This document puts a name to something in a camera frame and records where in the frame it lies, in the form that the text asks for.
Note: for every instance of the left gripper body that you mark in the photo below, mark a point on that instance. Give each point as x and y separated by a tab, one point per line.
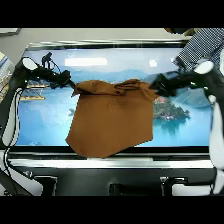
62	79

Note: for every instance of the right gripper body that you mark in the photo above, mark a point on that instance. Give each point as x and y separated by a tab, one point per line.
165	85

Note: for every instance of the brown garment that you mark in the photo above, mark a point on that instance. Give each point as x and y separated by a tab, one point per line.
111	121

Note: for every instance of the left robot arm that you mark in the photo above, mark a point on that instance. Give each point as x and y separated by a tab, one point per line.
20	75

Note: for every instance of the checked garment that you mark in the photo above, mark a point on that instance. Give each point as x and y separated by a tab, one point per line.
203	43

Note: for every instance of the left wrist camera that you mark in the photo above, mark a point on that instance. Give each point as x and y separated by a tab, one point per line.
46	60

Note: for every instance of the silver frame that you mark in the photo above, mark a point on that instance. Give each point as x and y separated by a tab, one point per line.
110	163

